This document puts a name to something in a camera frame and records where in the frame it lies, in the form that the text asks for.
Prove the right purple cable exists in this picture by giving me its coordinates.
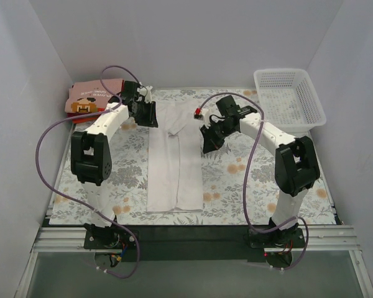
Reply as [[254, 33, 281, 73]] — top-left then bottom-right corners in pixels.
[[194, 94, 308, 271]]

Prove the purple cable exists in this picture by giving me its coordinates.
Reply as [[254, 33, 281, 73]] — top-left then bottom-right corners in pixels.
[[194, 94, 308, 271], [37, 65, 142, 279]]

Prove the folded pink printed t shirt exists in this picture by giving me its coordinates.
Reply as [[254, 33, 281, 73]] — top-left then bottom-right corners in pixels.
[[65, 80, 113, 114]]

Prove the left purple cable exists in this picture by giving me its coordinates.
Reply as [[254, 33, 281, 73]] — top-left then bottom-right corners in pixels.
[[37, 65, 142, 279]]

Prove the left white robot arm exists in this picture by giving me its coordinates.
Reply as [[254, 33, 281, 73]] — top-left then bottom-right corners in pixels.
[[71, 81, 159, 248]]

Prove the white t shirt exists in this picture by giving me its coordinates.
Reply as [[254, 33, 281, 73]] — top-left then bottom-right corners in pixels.
[[146, 100, 203, 213]]

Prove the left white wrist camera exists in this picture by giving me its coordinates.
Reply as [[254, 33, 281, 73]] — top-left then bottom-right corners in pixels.
[[137, 85, 153, 103]]

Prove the aluminium extrusion rail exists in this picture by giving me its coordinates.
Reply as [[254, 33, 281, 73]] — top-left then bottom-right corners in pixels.
[[16, 225, 373, 297]]

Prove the folded red t shirt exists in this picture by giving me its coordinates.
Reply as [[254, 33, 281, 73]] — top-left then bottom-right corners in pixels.
[[67, 79, 126, 124]]

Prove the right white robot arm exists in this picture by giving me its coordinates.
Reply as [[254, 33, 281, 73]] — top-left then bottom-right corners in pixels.
[[193, 93, 320, 247]]

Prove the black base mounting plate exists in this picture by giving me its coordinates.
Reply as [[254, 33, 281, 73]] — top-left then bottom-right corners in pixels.
[[83, 223, 305, 264]]

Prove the white plastic mesh basket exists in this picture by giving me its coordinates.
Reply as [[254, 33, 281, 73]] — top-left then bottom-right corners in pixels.
[[254, 68, 326, 133]]

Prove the floral patterned table mat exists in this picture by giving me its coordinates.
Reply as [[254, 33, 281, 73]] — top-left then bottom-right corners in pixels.
[[48, 89, 336, 225]]

